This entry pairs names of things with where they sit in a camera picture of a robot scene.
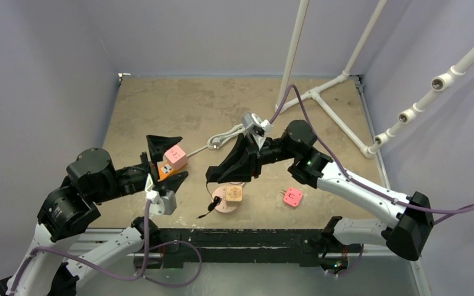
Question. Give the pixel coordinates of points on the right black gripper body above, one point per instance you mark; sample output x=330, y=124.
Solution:
x=255, y=159

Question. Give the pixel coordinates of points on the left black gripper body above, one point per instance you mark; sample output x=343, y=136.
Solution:
x=134, y=177

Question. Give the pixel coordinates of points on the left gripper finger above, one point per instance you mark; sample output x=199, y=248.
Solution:
x=158, y=145
x=172, y=183

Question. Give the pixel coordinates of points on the pink cube socket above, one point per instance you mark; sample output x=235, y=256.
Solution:
x=176, y=156

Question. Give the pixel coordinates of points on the beige cube power socket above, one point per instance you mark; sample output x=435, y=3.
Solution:
x=234, y=194

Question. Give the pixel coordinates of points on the pink round power socket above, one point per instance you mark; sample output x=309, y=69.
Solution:
x=223, y=207

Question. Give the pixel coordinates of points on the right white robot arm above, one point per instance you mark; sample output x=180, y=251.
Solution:
x=401, y=222

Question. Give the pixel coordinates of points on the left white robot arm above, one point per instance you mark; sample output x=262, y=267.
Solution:
x=66, y=213

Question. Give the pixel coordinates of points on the pink square plug adapter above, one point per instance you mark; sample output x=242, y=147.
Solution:
x=292, y=196

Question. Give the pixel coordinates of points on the orange power strip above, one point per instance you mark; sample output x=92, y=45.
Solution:
x=168, y=169

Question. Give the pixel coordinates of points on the white pipe with fittings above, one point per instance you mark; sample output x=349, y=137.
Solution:
x=438, y=85

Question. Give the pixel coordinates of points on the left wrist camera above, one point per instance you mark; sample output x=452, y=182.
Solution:
x=161, y=196

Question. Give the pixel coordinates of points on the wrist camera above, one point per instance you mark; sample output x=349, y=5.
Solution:
x=161, y=196
x=256, y=128

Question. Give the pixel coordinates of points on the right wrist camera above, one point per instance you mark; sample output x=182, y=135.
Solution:
x=256, y=128

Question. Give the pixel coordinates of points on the white pipe frame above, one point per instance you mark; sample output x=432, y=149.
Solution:
x=283, y=104

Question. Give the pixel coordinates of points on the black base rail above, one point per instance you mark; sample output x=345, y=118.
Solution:
x=173, y=247

